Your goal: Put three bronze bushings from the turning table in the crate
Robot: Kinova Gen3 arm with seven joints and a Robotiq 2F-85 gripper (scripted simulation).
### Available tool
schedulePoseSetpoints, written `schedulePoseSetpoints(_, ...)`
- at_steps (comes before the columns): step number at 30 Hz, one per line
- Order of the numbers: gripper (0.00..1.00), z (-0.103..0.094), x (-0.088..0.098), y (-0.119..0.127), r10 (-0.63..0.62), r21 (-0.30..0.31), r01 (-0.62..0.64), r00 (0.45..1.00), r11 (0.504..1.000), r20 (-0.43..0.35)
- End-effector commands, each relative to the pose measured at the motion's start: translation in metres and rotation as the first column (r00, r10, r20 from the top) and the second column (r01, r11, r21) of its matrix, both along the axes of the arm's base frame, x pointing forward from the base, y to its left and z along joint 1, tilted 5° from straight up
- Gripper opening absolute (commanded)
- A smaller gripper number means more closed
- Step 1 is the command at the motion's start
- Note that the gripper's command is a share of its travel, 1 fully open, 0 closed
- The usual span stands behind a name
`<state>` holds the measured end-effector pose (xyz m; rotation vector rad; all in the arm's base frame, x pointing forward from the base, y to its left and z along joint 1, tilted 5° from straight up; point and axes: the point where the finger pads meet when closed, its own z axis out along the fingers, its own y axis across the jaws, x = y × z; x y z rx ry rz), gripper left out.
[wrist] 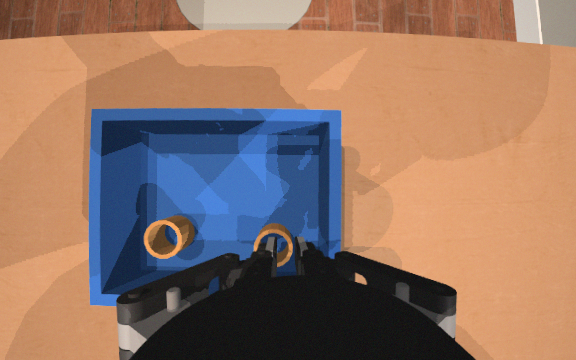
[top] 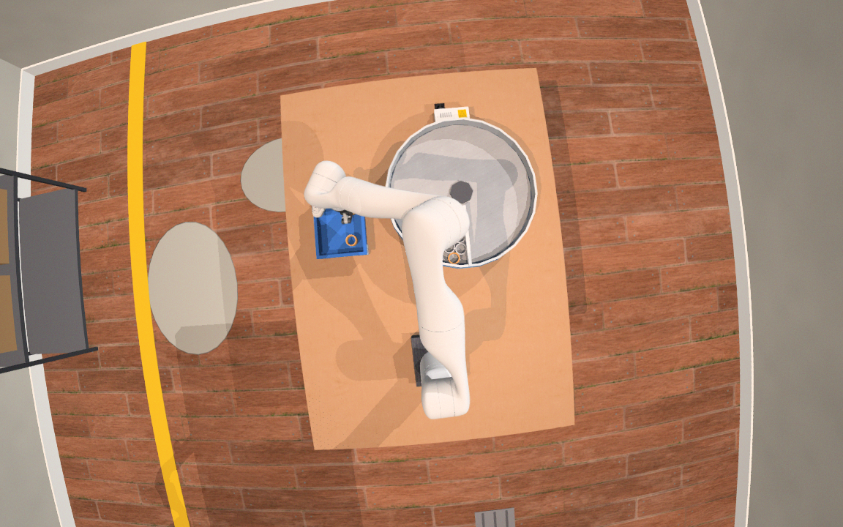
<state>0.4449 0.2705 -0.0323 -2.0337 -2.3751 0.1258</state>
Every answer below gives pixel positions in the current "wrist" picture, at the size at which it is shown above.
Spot bronze bushing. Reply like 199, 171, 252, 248
254, 223, 293, 267
144, 216, 195, 259

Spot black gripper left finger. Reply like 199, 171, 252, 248
116, 237, 277, 360

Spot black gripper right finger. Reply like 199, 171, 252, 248
295, 236, 457, 340

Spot blue crate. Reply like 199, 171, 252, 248
89, 108, 342, 306

